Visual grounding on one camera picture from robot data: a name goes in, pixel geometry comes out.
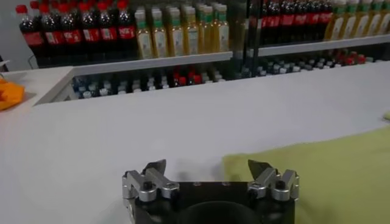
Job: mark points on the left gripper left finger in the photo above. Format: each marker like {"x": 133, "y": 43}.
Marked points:
{"x": 152, "y": 182}

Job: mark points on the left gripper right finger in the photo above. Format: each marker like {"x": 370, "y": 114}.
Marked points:
{"x": 271, "y": 182}

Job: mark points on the yellow-green T-shirt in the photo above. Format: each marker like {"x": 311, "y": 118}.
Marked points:
{"x": 335, "y": 182}

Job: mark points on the drinks shelf unit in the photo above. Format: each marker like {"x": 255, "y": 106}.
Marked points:
{"x": 320, "y": 45}
{"x": 152, "y": 62}

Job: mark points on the yellow juice bottle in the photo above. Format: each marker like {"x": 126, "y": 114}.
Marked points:
{"x": 144, "y": 42}
{"x": 364, "y": 24}
{"x": 350, "y": 25}
{"x": 376, "y": 22}
{"x": 192, "y": 38}
{"x": 386, "y": 22}
{"x": 176, "y": 39}
{"x": 336, "y": 27}
{"x": 207, "y": 36}
{"x": 223, "y": 35}
{"x": 160, "y": 41}

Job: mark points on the white side table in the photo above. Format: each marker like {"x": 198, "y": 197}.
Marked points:
{"x": 45, "y": 82}

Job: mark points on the crumpled orange cloth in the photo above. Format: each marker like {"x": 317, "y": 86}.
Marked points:
{"x": 10, "y": 94}

